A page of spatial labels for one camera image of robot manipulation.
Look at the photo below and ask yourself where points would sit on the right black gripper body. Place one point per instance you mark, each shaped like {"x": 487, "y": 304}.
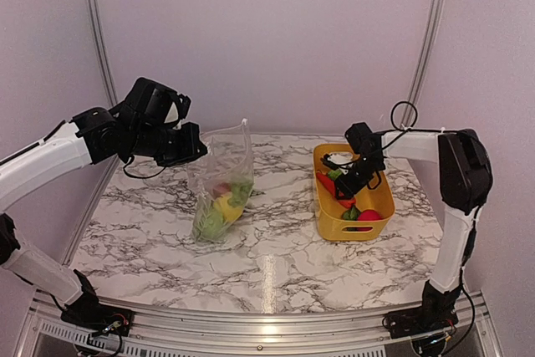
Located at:
{"x": 365, "y": 169}

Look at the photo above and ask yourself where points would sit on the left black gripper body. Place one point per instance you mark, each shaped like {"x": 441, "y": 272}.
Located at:
{"x": 150, "y": 141}

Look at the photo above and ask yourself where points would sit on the green toy grapes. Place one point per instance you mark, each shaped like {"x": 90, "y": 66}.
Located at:
{"x": 352, "y": 214}

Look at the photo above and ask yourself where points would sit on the clear zip top bag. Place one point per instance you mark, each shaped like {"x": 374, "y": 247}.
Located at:
{"x": 222, "y": 181}

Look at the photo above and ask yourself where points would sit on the red toy tomato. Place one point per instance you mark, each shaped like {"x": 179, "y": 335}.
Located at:
{"x": 221, "y": 189}

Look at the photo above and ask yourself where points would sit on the yellow toy lemon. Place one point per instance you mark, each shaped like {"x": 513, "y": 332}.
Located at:
{"x": 230, "y": 211}

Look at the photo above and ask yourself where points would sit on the green toy pepper back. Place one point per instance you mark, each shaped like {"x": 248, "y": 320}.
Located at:
{"x": 209, "y": 224}

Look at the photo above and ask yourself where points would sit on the green toy pepper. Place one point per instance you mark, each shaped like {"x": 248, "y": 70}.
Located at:
{"x": 209, "y": 224}
{"x": 241, "y": 191}

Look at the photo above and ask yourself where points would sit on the green toy pepper front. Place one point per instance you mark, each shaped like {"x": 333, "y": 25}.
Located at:
{"x": 241, "y": 191}

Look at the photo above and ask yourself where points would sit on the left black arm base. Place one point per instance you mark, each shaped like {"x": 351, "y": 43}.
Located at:
{"x": 101, "y": 318}

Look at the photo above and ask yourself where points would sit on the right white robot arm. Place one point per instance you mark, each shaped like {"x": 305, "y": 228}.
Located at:
{"x": 465, "y": 180}

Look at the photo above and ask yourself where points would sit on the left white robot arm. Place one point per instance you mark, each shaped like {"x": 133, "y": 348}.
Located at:
{"x": 87, "y": 139}

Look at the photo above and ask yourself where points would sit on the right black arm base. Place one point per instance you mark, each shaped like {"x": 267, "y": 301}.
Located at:
{"x": 417, "y": 320}

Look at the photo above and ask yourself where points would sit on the orange toy carrot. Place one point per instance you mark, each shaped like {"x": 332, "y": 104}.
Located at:
{"x": 329, "y": 185}

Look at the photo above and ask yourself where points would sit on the green toy bitter gourd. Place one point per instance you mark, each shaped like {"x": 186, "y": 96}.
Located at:
{"x": 334, "y": 174}

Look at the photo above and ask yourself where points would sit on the left white sensor box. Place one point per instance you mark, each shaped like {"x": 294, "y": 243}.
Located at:
{"x": 181, "y": 108}

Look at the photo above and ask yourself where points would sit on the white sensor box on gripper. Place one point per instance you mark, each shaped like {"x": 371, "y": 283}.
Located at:
{"x": 337, "y": 160}

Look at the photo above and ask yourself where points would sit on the red toy fruit front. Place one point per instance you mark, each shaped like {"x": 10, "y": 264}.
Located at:
{"x": 369, "y": 216}

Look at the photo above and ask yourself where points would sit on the yellow plastic basket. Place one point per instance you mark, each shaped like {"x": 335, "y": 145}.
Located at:
{"x": 328, "y": 212}

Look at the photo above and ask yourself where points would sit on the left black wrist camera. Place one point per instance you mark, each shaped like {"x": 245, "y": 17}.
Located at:
{"x": 151, "y": 102}

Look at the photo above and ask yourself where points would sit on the aluminium front rail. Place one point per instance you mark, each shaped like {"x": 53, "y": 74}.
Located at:
{"x": 160, "y": 331}

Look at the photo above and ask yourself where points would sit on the left aluminium frame post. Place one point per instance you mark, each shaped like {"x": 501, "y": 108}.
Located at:
{"x": 101, "y": 51}

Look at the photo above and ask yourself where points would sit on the aluminium frame post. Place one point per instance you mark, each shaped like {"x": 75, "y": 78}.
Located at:
{"x": 431, "y": 31}
{"x": 101, "y": 51}

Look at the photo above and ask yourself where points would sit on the right aluminium frame post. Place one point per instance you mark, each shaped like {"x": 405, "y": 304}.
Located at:
{"x": 431, "y": 31}

